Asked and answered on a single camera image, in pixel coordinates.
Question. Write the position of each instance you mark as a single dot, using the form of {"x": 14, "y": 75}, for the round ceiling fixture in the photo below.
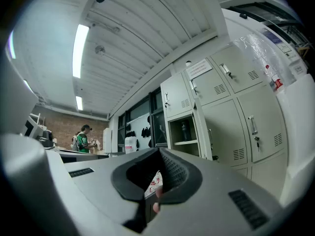
{"x": 100, "y": 50}

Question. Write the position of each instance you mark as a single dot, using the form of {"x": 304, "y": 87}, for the dark bottle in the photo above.
{"x": 186, "y": 131}

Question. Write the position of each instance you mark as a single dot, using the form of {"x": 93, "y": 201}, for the long ceiling light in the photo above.
{"x": 80, "y": 50}
{"x": 12, "y": 45}

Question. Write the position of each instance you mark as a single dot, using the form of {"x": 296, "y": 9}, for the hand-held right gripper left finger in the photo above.
{"x": 98, "y": 193}

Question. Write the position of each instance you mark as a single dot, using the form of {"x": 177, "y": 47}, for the tall white cabinet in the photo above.
{"x": 107, "y": 141}

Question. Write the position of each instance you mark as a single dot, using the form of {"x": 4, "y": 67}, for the white machine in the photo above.
{"x": 32, "y": 129}

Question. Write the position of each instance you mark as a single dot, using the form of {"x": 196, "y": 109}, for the white paper notice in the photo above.
{"x": 198, "y": 68}

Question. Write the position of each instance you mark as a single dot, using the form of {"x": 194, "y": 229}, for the clear plastic sheet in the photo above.
{"x": 258, "y": 53}

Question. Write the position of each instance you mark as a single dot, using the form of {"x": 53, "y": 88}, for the white foam block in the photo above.
{"x": 300, "y": 131}

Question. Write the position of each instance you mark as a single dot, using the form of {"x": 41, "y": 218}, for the grey locker door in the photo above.
{"x": 203, "y": 131}

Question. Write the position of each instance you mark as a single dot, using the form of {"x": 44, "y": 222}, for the large clear water jug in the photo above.
{"x": 130, "y": 145}

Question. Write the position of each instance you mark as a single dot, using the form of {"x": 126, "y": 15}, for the short ceiling light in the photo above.
{"x": 79, "y": 103}

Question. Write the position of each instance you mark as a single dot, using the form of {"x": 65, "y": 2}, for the black device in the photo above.
{"x": 46, "y": 138}

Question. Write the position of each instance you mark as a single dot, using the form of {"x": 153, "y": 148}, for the blue poster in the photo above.
{"x": 272, "y": 36}

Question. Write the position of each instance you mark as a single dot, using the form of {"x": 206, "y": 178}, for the person's right hand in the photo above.
{"x": 159, "y": 192}

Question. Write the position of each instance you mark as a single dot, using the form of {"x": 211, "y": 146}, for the black-headed keys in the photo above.
{"x": 195, "y": 90}

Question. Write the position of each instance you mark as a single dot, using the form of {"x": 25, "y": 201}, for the red-labelled white bottle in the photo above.
{"x": 277, "y": 82}

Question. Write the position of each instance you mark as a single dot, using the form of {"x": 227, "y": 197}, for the grey metal locker cabinet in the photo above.
{"x": 263, "y": 107}

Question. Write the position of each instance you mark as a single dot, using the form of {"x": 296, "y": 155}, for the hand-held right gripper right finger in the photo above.
{"x": 209, "y": 205}

